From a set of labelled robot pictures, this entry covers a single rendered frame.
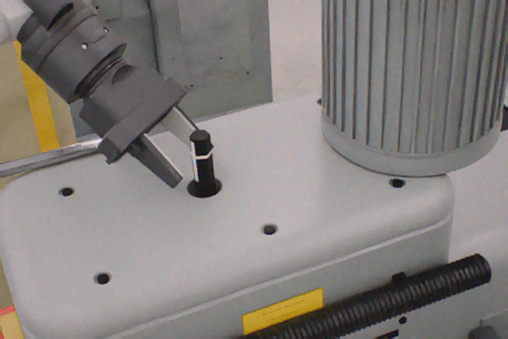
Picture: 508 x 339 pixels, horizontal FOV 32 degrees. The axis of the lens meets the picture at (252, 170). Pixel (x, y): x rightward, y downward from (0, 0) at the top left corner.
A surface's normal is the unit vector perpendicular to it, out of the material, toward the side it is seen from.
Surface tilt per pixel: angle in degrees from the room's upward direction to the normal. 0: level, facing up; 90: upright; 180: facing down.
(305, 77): 0
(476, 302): 90
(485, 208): 0
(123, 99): 37
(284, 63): 0
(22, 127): 90
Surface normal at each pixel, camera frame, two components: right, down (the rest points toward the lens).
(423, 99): -0.04, 0.62
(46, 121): 0.39, 0.55
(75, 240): -0.05, -0.79
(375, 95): -0.51, 0.55
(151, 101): 0.48, -0.46
